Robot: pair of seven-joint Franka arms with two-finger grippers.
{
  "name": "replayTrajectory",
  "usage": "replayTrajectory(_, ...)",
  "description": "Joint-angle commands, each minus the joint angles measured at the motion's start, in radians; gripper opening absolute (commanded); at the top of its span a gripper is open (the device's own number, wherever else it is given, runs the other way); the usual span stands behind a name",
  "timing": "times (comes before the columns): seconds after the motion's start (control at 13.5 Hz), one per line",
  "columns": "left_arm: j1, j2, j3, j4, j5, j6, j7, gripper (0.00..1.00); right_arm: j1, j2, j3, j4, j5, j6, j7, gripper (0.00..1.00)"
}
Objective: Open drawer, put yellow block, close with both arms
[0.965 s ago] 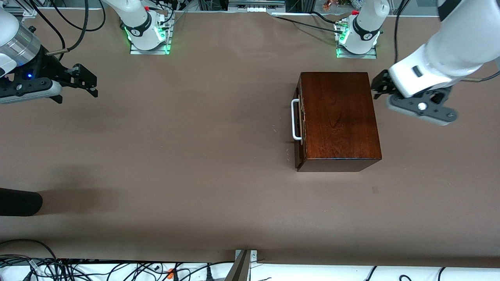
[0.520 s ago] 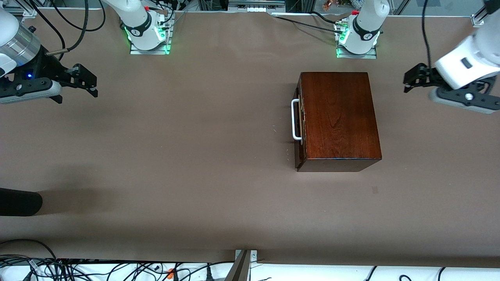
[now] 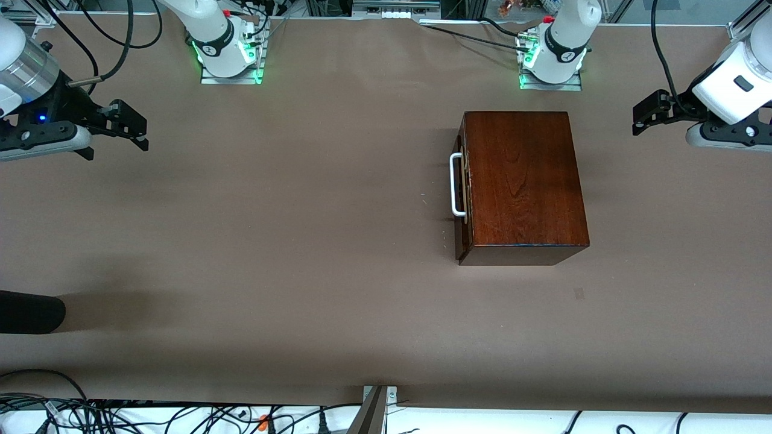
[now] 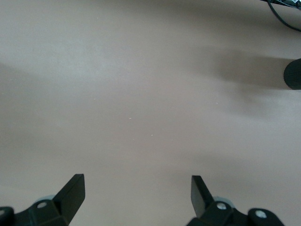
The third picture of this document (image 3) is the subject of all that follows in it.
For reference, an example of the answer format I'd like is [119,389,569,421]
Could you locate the short black cable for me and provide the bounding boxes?
[478,16,525,38]

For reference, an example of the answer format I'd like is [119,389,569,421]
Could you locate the grey socket panel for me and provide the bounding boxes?
[352,0,442,20]

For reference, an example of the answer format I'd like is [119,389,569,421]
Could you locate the long black cable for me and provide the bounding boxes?
[419,21,531,52]

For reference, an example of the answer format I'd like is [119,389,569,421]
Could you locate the black cable with silver connector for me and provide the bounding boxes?
[68,0,134,88]

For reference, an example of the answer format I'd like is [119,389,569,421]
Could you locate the brown table cover sheet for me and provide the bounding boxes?
[0,15,772,415]

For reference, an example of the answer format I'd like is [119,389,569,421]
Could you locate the tangled black cables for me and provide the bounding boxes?
[0,395,362,434]

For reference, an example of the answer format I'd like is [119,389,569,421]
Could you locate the black looped cable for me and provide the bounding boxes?
[74,0,163,50]
[0,369,90,417]

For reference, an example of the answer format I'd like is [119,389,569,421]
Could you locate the aluminium frame profile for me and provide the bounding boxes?
[15,7,61,26]

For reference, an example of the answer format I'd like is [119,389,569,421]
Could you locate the black cylinder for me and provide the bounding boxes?
[0,289,66,335]

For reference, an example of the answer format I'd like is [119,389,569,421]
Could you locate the dark brown wooden cabinet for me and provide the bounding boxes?
[455,110,590,266]

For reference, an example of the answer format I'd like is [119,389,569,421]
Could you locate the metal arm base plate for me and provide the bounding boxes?
[517,33,583,92]
[199,27,267,86]

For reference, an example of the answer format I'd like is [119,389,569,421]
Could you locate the dark metal post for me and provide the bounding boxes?
[347,386,388,434]

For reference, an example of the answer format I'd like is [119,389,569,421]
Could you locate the white metal drawer handle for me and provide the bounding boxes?
[449,153,469,218]

